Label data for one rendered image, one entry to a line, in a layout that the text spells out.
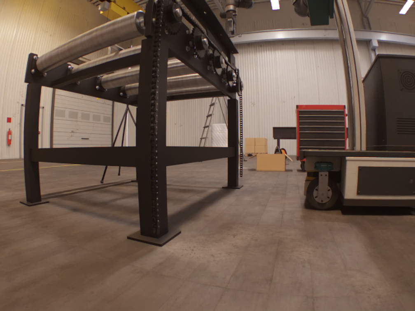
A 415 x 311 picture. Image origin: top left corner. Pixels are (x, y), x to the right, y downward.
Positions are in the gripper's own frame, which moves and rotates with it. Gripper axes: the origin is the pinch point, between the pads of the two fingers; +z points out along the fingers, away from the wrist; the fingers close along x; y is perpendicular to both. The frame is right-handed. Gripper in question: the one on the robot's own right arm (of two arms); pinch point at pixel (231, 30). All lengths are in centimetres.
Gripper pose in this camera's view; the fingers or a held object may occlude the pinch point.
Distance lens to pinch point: 185.4
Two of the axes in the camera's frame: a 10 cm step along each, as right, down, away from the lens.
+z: 0.0, 10.0, 0.3
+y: 9.4, 0.1, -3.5
